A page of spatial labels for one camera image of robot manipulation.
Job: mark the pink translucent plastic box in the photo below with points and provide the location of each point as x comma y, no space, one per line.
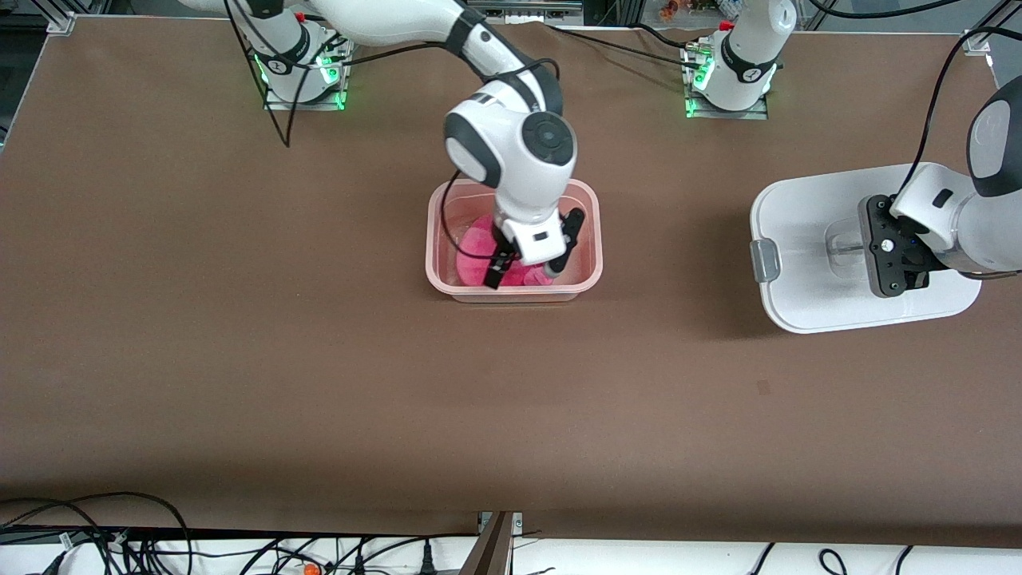
588,271

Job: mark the aluminium frame profile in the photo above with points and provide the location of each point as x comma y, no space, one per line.
57,20
990,24
491,551

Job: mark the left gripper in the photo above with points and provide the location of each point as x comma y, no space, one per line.
915,257

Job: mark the brown table mat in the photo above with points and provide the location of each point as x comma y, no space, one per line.
718,447

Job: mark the white box lid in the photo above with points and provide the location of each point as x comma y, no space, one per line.
798,239

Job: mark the black power plug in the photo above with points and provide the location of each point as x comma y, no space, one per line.
427,561

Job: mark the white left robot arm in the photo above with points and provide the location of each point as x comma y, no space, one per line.
990,231

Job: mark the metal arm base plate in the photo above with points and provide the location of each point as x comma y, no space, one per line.
726,114
275,100

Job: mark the grey lid clip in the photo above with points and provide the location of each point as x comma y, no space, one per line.
764,259

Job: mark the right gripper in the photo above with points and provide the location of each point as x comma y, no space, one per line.
501,257

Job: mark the pink plush toy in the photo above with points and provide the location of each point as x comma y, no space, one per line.
479,247

